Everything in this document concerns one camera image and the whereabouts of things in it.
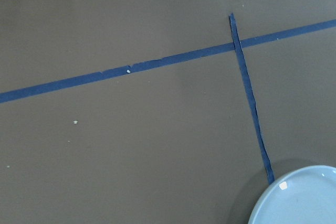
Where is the light blue plate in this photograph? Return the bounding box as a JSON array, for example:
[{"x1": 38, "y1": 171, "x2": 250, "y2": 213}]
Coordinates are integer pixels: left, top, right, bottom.
[{"x1": 248, "y1": 165, "x2": 335, "y2": 223}]

